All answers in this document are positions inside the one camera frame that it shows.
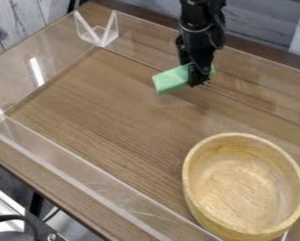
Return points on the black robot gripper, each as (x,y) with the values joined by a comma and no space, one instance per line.
(202,36)

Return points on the light wooden bowl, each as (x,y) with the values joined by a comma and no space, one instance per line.
(242,187)

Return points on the green rectangular block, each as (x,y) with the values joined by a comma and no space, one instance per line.
(171,79)

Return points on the black metal bracket with bolt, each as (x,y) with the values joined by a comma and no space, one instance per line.
(46,232)

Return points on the black table leg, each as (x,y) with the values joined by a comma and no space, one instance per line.
(36,204)

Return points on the clear acrylic tray walls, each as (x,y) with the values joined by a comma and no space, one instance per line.
(98,142)

